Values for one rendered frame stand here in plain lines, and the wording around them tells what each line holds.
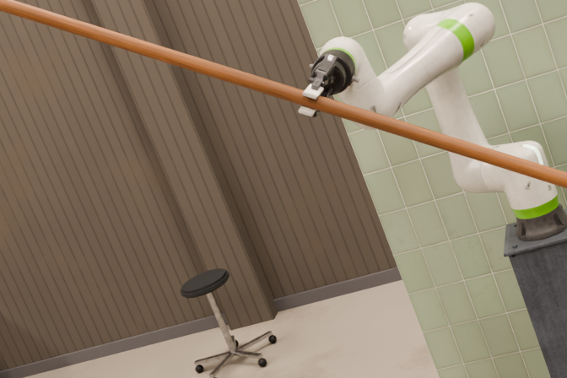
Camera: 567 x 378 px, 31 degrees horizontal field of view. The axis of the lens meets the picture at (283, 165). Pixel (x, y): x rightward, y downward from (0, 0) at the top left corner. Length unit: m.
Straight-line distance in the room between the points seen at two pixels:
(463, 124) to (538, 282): 0.47
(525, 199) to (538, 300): 0.28
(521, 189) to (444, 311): 0.91
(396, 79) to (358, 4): 0.87
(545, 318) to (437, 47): 0.82
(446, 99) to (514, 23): 0.51
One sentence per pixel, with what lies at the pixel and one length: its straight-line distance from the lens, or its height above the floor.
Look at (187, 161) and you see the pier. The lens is 6.17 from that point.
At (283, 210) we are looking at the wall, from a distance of 6.24.
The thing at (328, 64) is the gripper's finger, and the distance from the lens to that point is 2.18.
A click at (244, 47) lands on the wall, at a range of 6.01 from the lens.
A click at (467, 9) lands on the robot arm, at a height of 1.84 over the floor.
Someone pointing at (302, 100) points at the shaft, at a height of 1.87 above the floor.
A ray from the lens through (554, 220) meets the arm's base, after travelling 2.86.
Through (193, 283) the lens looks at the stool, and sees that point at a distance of 5.87.
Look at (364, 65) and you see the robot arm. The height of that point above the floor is 1.85.
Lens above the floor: 2.23
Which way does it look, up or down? 13 degrees down
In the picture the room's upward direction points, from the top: 22 degrees counter-clockwise
